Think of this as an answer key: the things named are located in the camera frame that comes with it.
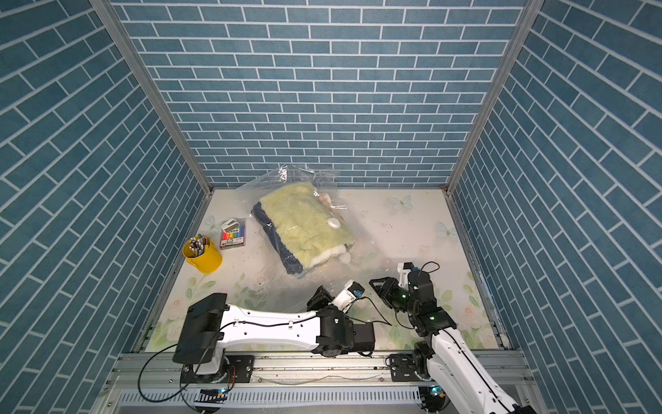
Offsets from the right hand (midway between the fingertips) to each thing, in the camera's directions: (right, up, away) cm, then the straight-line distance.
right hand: (373, 285), depth 81 cm
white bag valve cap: (-13, +19, +11) cm, 26 cm away
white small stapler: (-55, +18, +21) cm, 61 cm away
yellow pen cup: (-56, +6, +7) cm, 57 cm away
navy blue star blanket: (-26, +6, +4) cm, 27 cm away
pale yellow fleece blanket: (-23, +19, +10) cm, 31 cm away
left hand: (-13, -3, -6) cm, 15 cm away
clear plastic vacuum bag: (-27, -5, +6) cm, 28 cm away
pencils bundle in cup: (-56, +13, +2) cm, 58 cm away
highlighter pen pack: (-52, +12, +21) cm, 58 cm away
